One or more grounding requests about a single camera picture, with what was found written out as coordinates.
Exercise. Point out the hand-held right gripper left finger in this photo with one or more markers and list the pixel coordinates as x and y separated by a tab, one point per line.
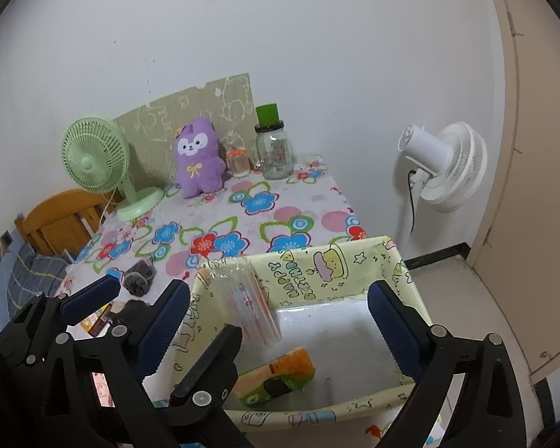
165	326

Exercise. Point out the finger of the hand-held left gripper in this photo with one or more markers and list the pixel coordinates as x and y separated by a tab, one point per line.
91	296
210	368

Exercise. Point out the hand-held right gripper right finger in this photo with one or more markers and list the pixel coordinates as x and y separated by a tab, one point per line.
392	331

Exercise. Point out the black plastic bag roll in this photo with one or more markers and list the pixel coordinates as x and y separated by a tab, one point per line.
137	282

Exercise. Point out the yellow printed storage box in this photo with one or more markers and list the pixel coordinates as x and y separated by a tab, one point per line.
336	266

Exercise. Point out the yellow printed packet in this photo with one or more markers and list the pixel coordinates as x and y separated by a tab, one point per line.
98	322

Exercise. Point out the grey plaid bedding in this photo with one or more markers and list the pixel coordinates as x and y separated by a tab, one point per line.
32	273

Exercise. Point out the clear plastic package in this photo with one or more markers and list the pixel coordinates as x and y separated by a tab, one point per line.
254	308

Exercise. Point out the orange green tissue packet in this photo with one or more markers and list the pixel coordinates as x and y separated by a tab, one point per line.
289	368

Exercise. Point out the green desk fan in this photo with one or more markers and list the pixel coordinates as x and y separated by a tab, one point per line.
93	154

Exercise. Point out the floral tablecloth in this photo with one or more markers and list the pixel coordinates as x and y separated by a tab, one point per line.
261	205

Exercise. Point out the purple plush toy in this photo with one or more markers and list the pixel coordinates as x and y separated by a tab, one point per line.
198	168

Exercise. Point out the cotton swab container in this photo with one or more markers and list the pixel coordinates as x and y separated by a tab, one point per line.
238	163

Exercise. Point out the white standing fan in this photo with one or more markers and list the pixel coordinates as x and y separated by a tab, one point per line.
429	149

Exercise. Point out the green printed cardboard sheet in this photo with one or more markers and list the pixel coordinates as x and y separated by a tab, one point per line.
168	112

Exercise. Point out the beige door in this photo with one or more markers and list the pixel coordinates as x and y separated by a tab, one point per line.
541	196

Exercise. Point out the glass jar with green lid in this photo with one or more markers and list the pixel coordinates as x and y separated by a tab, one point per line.
273	154

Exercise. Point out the wall socket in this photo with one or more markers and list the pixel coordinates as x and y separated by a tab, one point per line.
4	239

